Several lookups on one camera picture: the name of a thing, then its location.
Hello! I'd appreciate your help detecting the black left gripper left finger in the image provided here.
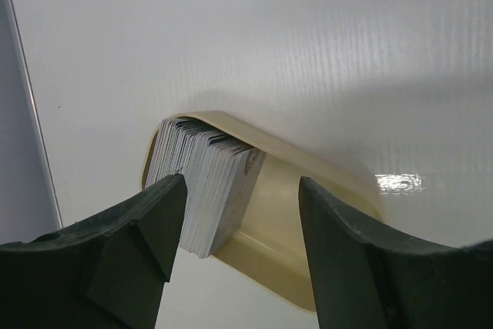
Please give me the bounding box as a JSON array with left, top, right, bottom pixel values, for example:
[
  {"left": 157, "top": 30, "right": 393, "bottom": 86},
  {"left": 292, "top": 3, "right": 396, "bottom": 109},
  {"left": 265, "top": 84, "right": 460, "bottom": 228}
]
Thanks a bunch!
[{"left": 1, "top": 174, "right": 187, "bottom": 328}]

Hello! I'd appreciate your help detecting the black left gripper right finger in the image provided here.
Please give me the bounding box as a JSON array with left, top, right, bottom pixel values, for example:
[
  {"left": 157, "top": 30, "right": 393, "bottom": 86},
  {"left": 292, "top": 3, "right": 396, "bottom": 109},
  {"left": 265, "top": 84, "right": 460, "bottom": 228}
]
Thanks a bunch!
[{"left": 298, "top": 177, "right": 492, "bottom": 328}]

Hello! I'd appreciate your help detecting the beige oval tray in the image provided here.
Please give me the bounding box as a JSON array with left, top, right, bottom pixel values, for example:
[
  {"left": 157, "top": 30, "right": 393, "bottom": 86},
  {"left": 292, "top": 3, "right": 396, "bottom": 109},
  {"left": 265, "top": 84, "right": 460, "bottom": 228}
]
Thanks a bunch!
[{"left": 167, "top": 111, "right": 380, "bottom": 312}]

